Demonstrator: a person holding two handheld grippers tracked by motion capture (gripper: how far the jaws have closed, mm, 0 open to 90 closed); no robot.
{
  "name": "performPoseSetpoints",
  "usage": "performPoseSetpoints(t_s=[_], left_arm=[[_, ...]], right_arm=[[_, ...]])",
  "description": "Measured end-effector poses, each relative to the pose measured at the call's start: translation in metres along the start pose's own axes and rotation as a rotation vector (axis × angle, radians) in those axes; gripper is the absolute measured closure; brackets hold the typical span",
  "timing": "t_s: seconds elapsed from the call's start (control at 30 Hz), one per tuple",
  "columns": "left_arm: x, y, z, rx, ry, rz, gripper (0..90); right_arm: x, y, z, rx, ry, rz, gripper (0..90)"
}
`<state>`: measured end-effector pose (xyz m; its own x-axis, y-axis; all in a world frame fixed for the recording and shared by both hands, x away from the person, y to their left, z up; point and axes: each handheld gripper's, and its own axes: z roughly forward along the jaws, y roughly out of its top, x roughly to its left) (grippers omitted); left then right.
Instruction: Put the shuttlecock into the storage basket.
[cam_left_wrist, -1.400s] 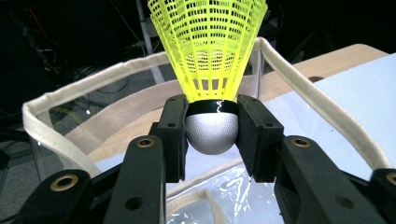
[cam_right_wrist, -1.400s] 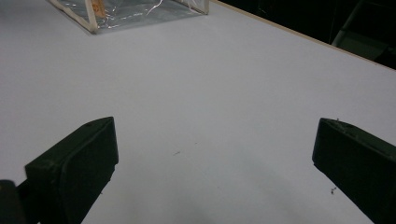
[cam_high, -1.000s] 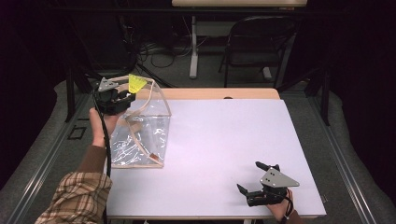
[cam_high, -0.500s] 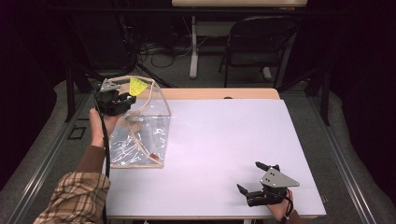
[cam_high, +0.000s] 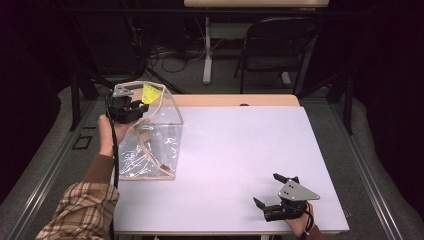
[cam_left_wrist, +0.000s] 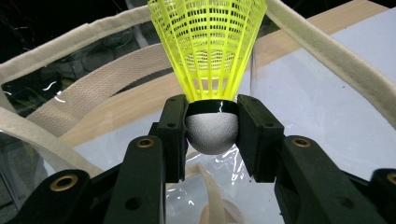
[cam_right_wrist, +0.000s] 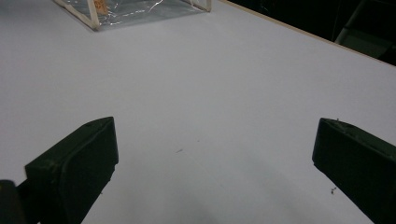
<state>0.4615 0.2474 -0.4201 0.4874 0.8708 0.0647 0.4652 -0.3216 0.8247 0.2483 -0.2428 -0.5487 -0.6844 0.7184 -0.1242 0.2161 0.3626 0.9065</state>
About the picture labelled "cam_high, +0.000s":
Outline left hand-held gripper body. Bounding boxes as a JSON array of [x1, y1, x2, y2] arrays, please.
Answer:
[[105, 83, 150, 125]]

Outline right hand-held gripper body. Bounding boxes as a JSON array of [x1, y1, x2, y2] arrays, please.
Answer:
[[262, 179, 321, 223]]

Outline yellow shuttlecock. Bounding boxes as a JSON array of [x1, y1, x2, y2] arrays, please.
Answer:
[[141, 83, 163, 105]]

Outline clear plastic bag beige trim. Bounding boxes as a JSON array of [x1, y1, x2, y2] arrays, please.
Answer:
[[114, 80, 185, 182]]

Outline person's right hand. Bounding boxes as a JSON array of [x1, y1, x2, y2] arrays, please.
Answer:
[[284, 201, 316, 239]]

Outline person's left hand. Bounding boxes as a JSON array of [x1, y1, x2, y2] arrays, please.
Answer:
[[96, 113, 136, 158]]

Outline black metal stand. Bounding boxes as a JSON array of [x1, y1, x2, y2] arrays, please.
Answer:
[[67, 66, 101, 133], [328, 71, 356, 136]]

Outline black folding chair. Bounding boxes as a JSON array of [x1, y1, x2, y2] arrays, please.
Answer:
[[233, 16, 320, 96]]

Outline wooden table with white legs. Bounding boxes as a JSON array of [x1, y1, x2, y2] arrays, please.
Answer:
[[183, 0, 331, 86]]

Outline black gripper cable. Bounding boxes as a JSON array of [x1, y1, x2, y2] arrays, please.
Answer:
[[299, 202, 316, 240], [105, 95, 122, 240]]

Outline black square floor frame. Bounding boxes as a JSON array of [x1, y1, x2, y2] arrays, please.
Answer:
[[72, 133, 94, 151]]

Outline bundle of floor cables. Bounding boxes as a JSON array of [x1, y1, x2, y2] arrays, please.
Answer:
[[143, 16, 208, 75]]

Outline grey metal floor rail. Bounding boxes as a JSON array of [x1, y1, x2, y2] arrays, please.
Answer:
[[333, 99, 405, 240], [9, 99, 98, 240]]

